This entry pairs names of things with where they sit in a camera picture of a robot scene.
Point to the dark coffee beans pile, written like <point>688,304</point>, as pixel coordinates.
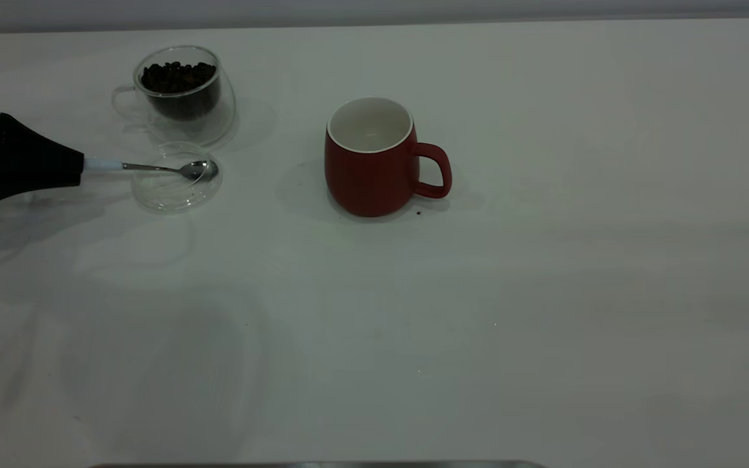
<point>178,81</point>

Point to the clear double-wall glass cup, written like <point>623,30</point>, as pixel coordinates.
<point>212,127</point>

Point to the red ceramic mug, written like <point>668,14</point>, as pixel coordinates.
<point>368,182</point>

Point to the round clear glass lid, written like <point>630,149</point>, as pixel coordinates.
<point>173,197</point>

